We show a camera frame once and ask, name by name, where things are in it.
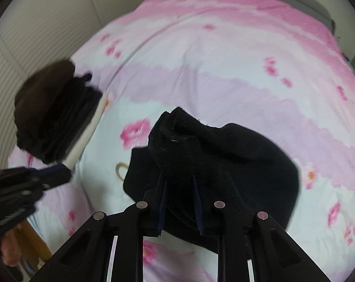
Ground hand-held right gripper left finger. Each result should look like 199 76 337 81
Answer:
28 173 168 282

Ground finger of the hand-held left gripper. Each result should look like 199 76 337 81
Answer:
29 164 73 191

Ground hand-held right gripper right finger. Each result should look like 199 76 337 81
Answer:
193 176 333 282

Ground black pants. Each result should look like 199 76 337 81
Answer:
123 106 302 255

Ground black garment white band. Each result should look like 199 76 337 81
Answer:
17 73 109 168

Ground person's left hand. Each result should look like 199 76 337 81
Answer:
1 228 23 268

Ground brown folded garment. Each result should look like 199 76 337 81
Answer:
14 59 76 137

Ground pink floral bed sheet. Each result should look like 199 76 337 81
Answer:
8 0 355 282

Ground wooden bed frame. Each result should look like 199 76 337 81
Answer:
17 220 54 275

